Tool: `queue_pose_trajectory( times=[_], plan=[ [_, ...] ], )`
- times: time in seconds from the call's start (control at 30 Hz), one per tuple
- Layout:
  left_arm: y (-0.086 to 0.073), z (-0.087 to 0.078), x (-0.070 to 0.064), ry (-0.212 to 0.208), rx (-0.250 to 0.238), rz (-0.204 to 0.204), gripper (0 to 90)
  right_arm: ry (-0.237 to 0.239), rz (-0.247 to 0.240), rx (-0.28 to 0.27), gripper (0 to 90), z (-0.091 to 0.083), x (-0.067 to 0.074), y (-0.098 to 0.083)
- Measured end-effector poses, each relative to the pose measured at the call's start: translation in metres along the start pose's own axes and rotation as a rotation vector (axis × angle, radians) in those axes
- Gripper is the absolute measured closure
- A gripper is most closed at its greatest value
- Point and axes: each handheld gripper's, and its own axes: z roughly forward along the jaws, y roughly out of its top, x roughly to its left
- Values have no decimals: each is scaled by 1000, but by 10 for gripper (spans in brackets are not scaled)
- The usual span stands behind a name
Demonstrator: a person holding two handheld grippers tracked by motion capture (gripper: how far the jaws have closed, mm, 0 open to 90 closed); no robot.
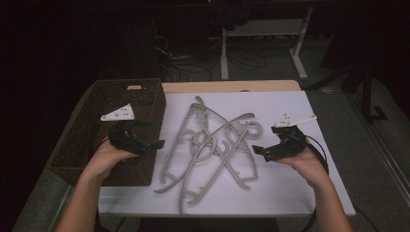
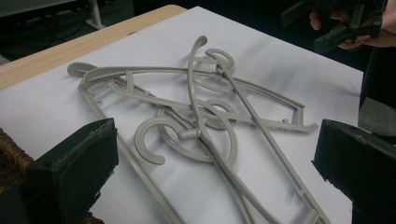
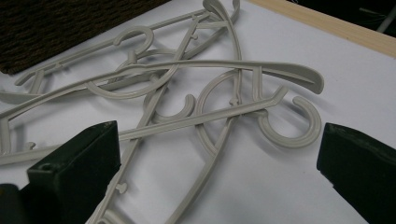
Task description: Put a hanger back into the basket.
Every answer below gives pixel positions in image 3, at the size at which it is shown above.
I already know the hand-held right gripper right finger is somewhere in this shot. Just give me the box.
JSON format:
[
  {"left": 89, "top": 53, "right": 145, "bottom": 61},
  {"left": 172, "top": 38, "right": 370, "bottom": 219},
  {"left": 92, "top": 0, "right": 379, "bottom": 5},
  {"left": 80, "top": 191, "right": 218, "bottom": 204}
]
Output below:
[{"left": 316, "top": 121, "right": 396, "bottom": 224}]

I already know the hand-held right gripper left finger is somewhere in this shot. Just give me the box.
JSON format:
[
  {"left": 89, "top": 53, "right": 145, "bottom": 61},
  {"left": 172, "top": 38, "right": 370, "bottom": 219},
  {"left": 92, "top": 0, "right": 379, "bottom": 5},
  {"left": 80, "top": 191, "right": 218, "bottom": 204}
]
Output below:
[{"left": 19, "top": 120, "right": 122, "bottom": 224}]

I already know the grey plastic clothes hanger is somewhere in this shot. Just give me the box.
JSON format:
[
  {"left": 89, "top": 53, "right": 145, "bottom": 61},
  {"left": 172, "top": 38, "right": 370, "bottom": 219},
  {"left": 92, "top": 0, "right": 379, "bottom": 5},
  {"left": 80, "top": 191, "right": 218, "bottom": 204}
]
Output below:
[
  {"left": 85, "top": 0, "right": 322, "bottom": 224},
  {"left": 0, "top": 26, "right": 325, "bottom": 166},
  {"left": 0, "top": 0, "right": 241, "bottom": 124}
]

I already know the dark brown woven mat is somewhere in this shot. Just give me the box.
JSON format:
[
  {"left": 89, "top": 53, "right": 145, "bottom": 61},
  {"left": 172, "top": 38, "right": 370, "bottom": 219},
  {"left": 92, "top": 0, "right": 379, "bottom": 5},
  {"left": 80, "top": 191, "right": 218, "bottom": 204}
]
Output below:
[{"left": 0, "top": 0, "right": 171, "bottom": 76}]

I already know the grey metal stand pole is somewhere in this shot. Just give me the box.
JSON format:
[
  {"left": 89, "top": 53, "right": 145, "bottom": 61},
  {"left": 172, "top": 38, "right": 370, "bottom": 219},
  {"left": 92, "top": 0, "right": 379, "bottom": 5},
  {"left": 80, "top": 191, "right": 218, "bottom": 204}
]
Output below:
[{"left": 375, "top": 8, "right": 396, "bottom": 34}]

